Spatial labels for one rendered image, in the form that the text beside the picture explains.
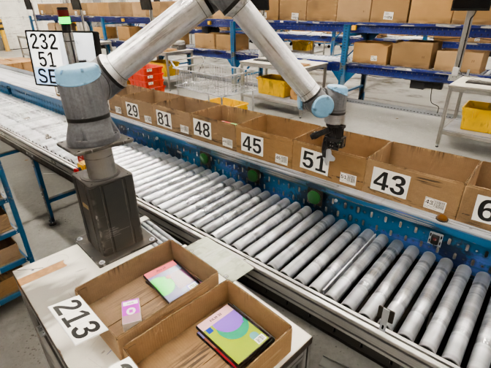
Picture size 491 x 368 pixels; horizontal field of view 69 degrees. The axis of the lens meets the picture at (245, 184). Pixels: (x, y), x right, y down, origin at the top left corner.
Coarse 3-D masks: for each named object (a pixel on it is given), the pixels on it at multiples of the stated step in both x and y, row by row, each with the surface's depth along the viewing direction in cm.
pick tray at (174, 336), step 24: (216, 288) 117; (240, 288) 116; (192, 312) 112; (264, 312) 110; (144, 336) 101; (168, 336) 108; (192, 336) 110; (288, 336) 102; (144, 360) 103; (168, 360) 103; (192, 360) 103; (216, 360) 103; (264, 360) 96
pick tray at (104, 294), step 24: (168, 240) 140; (120, 264) 127; (144, 264) 135; (192, 264) 135; (96, 288) 123; (120, 288) 129; (144, 288) 129; (192, 288) 116; (96, 312) 119; (120, 312) 119; (144, 312) 119; (168, 312) 111; (120, 336) 100; (120, 360) 104
